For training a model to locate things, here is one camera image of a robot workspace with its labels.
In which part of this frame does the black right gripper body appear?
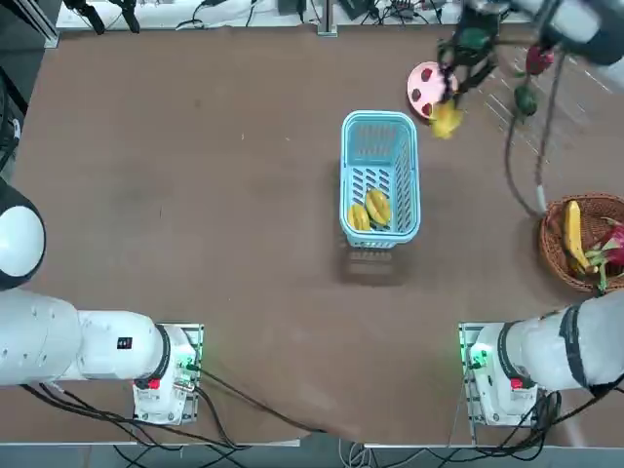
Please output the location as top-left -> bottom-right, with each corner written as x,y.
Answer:
452,0 -> 503,58

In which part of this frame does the yellow star fruit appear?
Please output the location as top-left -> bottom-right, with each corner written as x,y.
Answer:
347,203 -> 371,231
429,100 -> 464,140
365,188 -> 393,226

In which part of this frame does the clear acrylic display stand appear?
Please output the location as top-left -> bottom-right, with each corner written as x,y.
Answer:
485,27 -> 624,166

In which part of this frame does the blue plastic basket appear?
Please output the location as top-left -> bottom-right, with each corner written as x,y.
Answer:
338,109 -> 421,251

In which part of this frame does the brown wicker basket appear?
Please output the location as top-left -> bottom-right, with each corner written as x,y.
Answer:
538,193 -> 624,293

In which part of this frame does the pink round plate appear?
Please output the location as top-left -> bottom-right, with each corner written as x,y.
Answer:
407,60 -> 462,121

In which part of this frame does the green avocado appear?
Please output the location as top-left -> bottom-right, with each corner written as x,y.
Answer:
514,85 -> 539,117

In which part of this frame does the red apple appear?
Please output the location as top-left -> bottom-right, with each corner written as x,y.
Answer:
525,43 -> 556,77

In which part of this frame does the yellow banana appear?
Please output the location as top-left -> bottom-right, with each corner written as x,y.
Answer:
563,200 -> 591,274

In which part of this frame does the pink dragon fruit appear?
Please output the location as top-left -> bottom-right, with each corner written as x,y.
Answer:
582,216 -> 624,293

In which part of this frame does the black stand leg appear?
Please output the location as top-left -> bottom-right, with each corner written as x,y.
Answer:
114,0 -> 142,34
65,0 -> 106,35

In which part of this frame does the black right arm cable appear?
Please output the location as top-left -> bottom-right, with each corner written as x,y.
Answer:
504,43 -> 569,218

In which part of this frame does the black cable across table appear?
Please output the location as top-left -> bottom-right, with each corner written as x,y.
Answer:
192,366 -> 329,436

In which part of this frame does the aluminium frame profile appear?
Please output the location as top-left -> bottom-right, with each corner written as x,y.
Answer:
17,0 -> 60,49

